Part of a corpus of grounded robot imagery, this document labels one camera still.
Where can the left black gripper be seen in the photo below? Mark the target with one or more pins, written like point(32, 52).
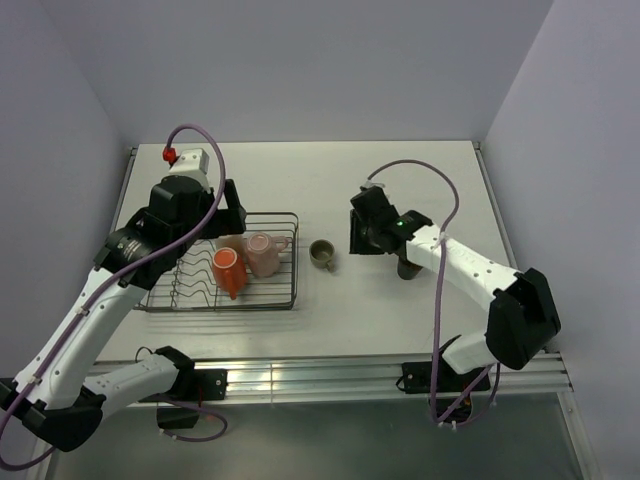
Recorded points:
point(226, 221)

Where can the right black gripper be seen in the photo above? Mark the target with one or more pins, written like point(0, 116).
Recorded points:
point(358, 245)

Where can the beige tumbler cup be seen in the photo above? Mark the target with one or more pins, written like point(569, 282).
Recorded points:
point(235, 241)

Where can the pink mug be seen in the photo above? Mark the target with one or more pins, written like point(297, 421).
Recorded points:
point(263, 253)

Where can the orange mug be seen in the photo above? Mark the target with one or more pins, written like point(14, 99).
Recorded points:
point(229, 271)

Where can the dark grey mug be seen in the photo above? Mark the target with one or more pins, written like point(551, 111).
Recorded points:
point(407, 270)

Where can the grey-green small mug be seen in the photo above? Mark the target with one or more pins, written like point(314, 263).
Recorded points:
point(322, 254)

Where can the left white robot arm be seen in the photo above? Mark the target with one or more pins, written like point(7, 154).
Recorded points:
point(53, 396)

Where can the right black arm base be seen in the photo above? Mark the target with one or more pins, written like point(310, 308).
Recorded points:
point(415, 378)

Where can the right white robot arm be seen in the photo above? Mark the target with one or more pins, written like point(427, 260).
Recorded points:
point(521, 313)

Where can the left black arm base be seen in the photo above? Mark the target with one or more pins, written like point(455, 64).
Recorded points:
point(206, 385)

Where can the black box under table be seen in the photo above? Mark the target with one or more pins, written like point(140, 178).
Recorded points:
point(176, 418)

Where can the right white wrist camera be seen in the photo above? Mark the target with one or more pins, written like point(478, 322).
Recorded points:
point(370, 184)

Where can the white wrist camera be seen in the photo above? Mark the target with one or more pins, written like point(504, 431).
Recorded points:
point(192, 163)
point(370, 184)

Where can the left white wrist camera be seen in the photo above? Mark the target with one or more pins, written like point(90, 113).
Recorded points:
point(192, 163)

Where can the grey wire dish rack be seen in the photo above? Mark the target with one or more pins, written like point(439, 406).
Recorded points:
point(193, 286)

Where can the aluminium table rail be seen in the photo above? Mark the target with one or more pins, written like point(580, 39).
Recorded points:
point(355, 378)

